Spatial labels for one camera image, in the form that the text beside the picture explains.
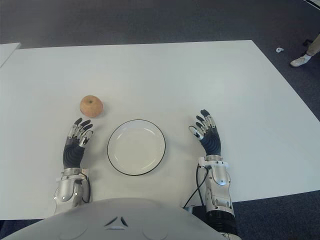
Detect beige trouser leg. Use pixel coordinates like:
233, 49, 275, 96
306, 32, 320, 57

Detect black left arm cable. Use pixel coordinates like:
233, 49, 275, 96
79, 171, 92, 204

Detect red-yellow apple with blue sticker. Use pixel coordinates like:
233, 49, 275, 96
79, 95, 104, 118

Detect light grey robot torso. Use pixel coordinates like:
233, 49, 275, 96
0, 197, 226, 240

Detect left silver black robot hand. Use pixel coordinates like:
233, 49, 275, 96
62, 117, 96, 170

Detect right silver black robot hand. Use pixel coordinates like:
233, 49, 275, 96
187, 108, 224, 157

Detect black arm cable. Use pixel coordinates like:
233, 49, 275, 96
182, 164, 210, 210
79, 171, 92, 204

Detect white plate with black rim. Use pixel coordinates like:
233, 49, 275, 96
107, 119, 167, 178

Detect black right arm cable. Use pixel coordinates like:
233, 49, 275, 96
182, 164, 210, 210

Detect white sneaker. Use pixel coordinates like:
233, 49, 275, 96
289, 52, 313, 68

